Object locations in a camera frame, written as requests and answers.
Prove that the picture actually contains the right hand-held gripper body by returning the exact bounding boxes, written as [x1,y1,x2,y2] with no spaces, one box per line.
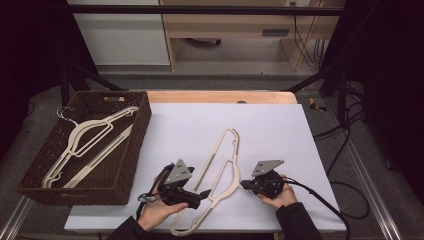
[249,159,286,200]

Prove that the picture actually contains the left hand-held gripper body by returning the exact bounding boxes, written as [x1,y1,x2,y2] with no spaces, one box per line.
[138,158,201,210]

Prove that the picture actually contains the beige plastic clothes hanger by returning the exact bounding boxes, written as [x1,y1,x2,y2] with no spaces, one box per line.
[61,123,134,190]
[169,127,242,237]
[41,105,140,190]

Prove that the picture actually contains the brown woven basket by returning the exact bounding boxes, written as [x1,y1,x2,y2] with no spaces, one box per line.
[16,90,153,206]

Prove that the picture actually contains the person's right hand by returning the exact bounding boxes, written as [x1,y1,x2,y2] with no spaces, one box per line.
[257,175,299,210]

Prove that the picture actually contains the person's left hand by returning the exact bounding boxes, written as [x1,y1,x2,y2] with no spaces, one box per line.
[136,171,190,232]

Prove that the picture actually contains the white table sheet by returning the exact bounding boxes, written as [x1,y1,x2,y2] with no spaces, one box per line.
[63,102,348,233]

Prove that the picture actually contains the yellow and black tool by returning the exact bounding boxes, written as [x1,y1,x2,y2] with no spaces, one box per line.
[308,97,328,113]

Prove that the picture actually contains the black stand leg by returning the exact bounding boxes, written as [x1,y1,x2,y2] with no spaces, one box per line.
[59,62,128,108]
[283,62,350,125]

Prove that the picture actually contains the white cabinet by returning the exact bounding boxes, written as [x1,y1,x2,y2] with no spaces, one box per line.
[66,0,171,66]

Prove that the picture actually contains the light wooden desk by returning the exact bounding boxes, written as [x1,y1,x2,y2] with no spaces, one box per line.
[159,0,346,72]

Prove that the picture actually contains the black curtain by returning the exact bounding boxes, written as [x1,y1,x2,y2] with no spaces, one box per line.
[333,0,424,204]
[0,0,98,161]

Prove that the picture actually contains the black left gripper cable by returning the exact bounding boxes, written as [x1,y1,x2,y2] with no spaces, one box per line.
[135,163,176,221]

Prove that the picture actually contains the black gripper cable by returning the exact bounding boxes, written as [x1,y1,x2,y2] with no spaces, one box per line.
[283,177,352,240]
[135,163,176,221]

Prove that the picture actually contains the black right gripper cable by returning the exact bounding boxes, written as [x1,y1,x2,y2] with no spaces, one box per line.
[283,177,352,240]

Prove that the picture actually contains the black floor cable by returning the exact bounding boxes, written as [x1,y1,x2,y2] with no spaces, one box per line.
[313,101,366,140]
[325,133,372,221]

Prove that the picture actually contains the aluminium frame rail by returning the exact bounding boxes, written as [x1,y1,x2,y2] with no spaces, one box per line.
[322,99,405,240]
[0,195,35,240]

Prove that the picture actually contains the black desk cables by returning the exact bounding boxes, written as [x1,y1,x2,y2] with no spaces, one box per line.
[292,1,330,70]

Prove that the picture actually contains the black horizontal frame bar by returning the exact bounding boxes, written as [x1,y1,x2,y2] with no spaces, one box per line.
[66,4,346,16]

